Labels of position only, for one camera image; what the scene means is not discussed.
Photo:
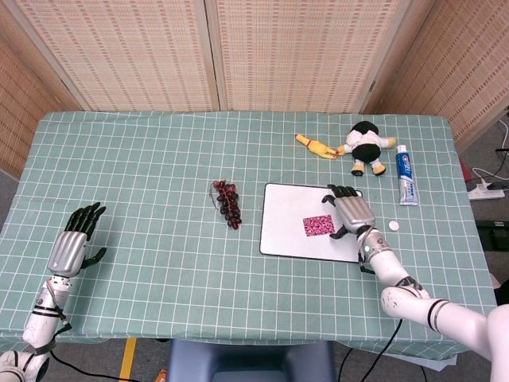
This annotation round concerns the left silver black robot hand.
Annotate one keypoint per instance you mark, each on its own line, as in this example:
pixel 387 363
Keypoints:
pixel 68 250

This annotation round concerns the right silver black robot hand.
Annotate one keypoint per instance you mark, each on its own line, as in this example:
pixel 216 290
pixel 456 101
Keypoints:
pixel 352 213

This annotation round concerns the pink patterned rectangular card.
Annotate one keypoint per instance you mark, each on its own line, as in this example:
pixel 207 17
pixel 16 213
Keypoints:
pixel 318 225

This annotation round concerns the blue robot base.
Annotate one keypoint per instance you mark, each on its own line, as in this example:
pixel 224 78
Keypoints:
pixel 250 361

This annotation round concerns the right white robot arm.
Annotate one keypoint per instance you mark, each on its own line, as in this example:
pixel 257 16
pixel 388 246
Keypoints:
pixel 421 294

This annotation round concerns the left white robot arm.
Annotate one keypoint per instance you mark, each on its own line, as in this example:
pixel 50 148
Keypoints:
pixel 41 314

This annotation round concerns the small white round cap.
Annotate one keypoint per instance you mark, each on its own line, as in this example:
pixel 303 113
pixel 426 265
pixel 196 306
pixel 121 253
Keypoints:
pixel 393 225

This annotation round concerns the white mat with black edge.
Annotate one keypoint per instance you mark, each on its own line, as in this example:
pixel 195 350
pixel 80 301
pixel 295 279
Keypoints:
pixel 302 223

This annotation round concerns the blue white toothpaste tube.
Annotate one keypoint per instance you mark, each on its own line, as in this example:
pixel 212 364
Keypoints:
pixel 406 175

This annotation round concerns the black white plush doll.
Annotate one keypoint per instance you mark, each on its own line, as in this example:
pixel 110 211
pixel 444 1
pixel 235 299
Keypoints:
pixel 367 145

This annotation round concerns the yellow rubber chicken toy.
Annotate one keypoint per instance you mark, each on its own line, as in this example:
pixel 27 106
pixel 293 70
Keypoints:
pixel 316 146

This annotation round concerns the dark red grape bunch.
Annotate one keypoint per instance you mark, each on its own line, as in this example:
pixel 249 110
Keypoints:
pixel 228 202

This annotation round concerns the green checked tablecloth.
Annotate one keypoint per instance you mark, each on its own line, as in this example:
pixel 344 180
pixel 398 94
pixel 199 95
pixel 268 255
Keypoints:
pixel 199 238

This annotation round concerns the white power strip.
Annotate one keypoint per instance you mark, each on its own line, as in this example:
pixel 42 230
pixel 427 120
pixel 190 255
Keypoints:
pixel 486 192

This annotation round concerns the woven bamboo folding screen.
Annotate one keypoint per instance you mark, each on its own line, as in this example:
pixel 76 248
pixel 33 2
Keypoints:
pixel 254 55

